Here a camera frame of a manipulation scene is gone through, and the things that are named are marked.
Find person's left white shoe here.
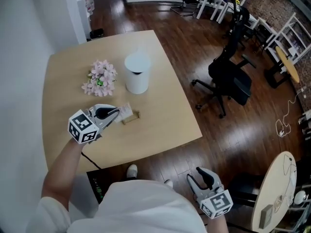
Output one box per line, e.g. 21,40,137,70
126,164,138,179

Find white cylindrical container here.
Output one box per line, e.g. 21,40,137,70
124,48,152,95

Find black box with green lights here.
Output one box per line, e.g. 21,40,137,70
86,170,115,205

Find thin looped cable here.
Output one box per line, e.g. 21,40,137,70
273,154,298,213

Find white shelf rack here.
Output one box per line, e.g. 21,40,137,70
264,12,311,65

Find round wooden table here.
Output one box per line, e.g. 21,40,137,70
264,45,301,89

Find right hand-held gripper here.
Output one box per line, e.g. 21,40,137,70
186,166,234,220

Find white round device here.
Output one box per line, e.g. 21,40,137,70
293,190,309,205

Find round white table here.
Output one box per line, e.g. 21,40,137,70
228,150,299,233

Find white pedestal cabinet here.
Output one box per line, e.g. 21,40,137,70
76,0,94,42

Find small grey box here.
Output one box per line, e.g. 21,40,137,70
259,204,274,230

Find black high-back office chair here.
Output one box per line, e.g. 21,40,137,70
191,5,257,119

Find white floor power cable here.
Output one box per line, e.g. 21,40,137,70
275,86,307,138

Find person's white shirt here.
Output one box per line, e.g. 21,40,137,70
25,180,207,233

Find black mesh office chair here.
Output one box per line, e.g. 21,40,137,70
245,20,270,55

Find person's left forearm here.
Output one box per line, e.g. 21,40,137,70
41,137,85,205

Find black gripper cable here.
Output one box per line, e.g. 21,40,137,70
81,151,103,171

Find pink flower bouquet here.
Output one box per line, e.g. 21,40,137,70
81,59,118,98

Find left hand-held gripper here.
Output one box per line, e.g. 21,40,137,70
67,103,120,145

